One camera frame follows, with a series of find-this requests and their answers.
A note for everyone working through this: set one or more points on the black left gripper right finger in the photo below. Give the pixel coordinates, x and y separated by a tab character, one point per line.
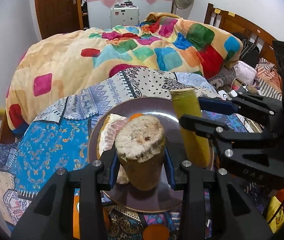
213	205

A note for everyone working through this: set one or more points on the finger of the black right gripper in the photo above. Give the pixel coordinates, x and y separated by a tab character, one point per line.
261	109
245	155

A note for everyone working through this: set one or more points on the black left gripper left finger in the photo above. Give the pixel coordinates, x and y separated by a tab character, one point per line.
50	214

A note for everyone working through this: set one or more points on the small mandarin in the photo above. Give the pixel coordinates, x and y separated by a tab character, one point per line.
155	232
135	115

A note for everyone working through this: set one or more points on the slim sugarcane piece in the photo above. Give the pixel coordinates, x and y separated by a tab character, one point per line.
197	148

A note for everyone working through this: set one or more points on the peeled pomelo segment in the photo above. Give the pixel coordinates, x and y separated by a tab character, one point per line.
108	132

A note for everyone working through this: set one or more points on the dark purple plate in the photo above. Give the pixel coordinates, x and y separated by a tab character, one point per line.
162	197

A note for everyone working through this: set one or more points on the grey patterned pillow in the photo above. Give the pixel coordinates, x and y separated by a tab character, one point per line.
224	77

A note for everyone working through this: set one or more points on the blue patterned bed cloth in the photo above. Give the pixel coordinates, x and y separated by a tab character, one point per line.
59	136

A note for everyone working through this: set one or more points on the wooden headboard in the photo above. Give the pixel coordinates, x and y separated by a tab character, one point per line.
234	23

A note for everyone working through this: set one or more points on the small mandarin on plate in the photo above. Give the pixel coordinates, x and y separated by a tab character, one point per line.
135	115

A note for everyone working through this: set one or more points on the colourful checked blanket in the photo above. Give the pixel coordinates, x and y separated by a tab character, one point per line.
65	64

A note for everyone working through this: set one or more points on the white suitcase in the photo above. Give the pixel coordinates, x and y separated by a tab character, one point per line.
126	14

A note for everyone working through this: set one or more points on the brown wooden door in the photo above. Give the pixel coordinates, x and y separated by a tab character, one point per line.
57	17

